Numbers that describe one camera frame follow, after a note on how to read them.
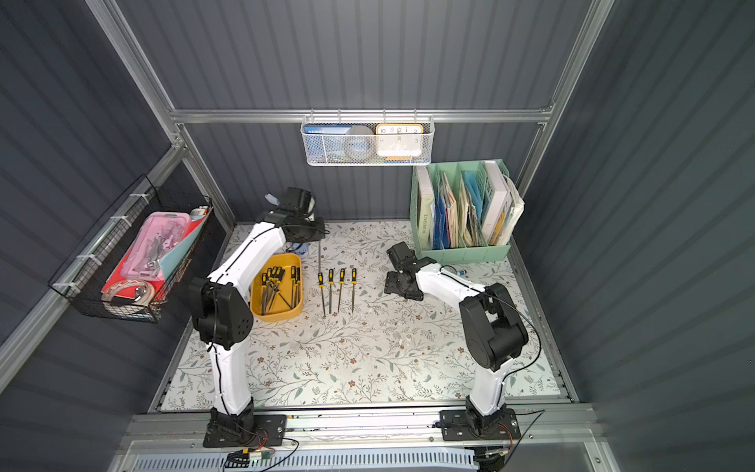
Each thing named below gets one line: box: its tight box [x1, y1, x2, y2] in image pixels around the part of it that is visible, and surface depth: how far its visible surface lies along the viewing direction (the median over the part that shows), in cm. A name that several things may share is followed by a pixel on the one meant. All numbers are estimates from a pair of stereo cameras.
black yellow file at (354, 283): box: [350, 267, 358, 313], surface depth 104 cm
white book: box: [481, 160, 513, 243], surface depth 101 cm
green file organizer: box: [409, 158, 512, 266], surface depth 101 cm
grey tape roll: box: [344, 124, 375, 161], surface depth 89 cm
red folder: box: [102, 207, 212, 296], surface depth 69 cm
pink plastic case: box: [120, 211, 192, 282], surface depth 74 cm
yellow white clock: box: [375, 122, 425, 158], surface depth 90 cm
